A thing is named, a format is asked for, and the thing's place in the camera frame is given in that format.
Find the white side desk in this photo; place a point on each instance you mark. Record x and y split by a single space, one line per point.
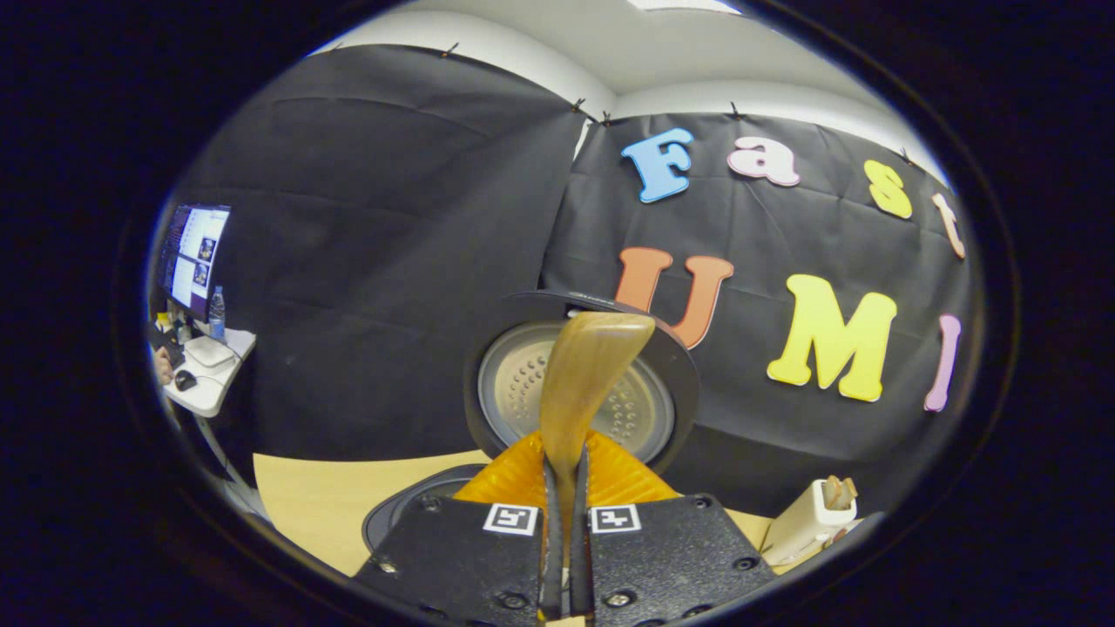
213 392

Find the small white flat box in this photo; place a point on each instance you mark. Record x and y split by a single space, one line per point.
211 351

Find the toast slice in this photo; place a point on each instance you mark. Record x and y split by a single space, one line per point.
834 493
850 495

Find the wooden spoon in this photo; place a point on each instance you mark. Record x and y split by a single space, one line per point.
592 366

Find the grey rice cooker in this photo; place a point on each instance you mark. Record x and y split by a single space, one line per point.
514 383

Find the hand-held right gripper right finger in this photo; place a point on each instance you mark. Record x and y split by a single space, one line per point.
671 557

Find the black computer mouse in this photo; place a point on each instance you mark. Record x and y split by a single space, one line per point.
185 380

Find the white toaster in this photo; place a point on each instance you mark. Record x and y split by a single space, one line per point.
806 527

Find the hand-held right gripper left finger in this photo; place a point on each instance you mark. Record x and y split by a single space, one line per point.
462 557

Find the computer monitor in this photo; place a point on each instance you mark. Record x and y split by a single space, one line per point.
196 257

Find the blue water bottle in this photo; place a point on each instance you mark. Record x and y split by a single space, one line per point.
217 315

